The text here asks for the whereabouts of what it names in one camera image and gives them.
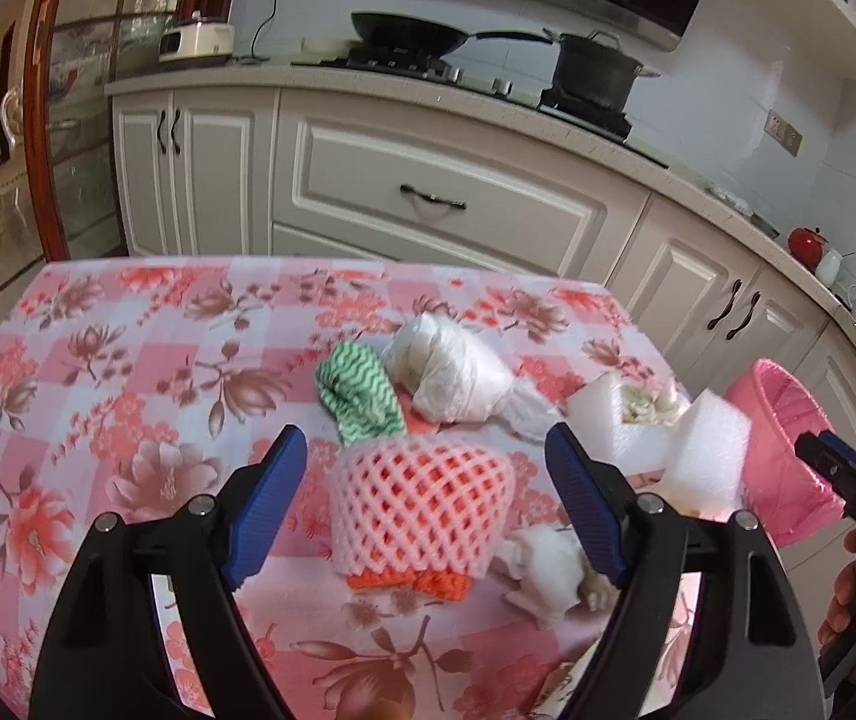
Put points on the green striped cloth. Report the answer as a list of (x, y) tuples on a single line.
[(353, 390)]

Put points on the red round pot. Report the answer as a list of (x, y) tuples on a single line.
[(811, 244)]

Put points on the pink lined trash bin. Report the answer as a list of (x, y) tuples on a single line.
[(773, 480)]

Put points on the dark cooking pot with lid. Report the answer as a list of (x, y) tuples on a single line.
[(593, 75)]

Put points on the pink floral tablecloth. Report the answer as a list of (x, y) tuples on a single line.
[(135, 360)]

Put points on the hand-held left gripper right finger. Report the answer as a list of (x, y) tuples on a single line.
[(585, 510)]

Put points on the crumpled white tissue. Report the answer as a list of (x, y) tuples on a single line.
[(548, 570)]

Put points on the white cabinet drawer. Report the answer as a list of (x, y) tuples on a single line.
[(473, 165)]

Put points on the white foam block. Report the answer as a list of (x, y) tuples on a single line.
[(600, 412), (705, 457)]

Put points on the small white jar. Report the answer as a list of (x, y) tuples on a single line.
[(829, 268)]

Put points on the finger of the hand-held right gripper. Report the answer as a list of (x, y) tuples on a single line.
[(844, 450), (822, 465)]

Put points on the pink foam fruit net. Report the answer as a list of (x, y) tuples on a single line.
[(413, 502)]

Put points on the orange knitted cloth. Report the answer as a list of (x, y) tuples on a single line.
[(398, 583)]

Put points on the wooden glass sliding door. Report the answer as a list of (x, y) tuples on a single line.
[(41, 90)]

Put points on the white ornate chair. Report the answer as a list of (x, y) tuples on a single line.
[(4, 191)]

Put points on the beige double wall outlet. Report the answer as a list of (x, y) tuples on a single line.
[(782, 133)]

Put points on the black gas stove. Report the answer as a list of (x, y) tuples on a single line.
[(390, 61)]

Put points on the white crumpled plastic bag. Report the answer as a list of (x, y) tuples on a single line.
[(443, 367)]

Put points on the cream rice cooker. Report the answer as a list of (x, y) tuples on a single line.
[(195, 41)]

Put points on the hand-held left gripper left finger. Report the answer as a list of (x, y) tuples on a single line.
[(267, 510)]

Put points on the black wok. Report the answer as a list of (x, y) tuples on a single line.
[(405, 34)]

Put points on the narrow white cabinet door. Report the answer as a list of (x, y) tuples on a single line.
[(139, 165)]

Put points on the crumpled white paper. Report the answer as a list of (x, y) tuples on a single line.
[(642, 405)]

